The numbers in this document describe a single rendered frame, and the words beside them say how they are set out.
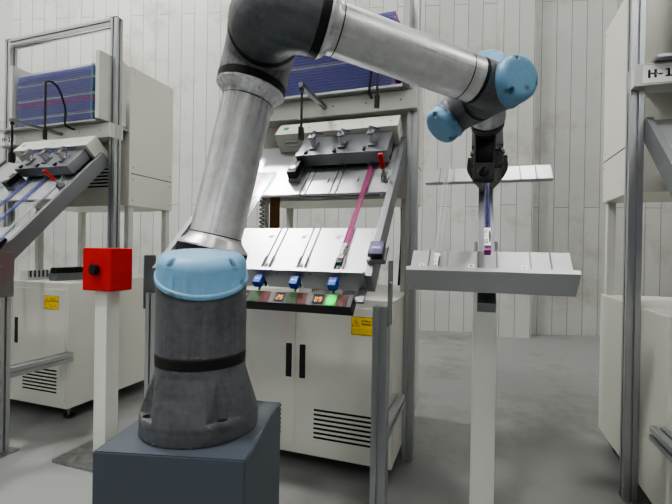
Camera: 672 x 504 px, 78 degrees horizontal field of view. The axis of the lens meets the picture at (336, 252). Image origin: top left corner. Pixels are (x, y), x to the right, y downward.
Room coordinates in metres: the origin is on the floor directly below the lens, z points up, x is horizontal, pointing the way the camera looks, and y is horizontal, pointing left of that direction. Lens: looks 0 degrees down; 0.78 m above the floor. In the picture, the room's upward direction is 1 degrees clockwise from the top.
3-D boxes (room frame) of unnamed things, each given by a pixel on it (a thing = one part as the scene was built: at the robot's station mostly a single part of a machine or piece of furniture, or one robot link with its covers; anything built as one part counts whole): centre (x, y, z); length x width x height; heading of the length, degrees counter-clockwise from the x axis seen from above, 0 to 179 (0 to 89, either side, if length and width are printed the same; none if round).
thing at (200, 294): (0.56, 0.18, 0.72); 0.13 x 0.12 x 0.14; 17
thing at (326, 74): (1.65, 0.02, 1.52); 0.51 x 0.13 x 0.27; 71
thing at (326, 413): (1.78, 0.03, 0.31); 0.70 x 0.65 x 0.62; 71
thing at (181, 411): (0.55, 0.18, 0.60); 0.15 x 0.15 x 0.10
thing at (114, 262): (1.57, 0.86, 0.39); 0.24 x 0.24 x 0.78; 71
